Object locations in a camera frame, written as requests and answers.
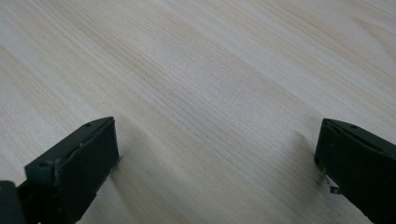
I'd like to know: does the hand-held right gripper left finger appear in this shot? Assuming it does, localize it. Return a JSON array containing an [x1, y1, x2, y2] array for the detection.
[[17, 116, 120, 224]]

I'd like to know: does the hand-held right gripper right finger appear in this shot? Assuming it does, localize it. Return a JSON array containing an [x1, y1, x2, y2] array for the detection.
[[313, 118, 396, 224]]

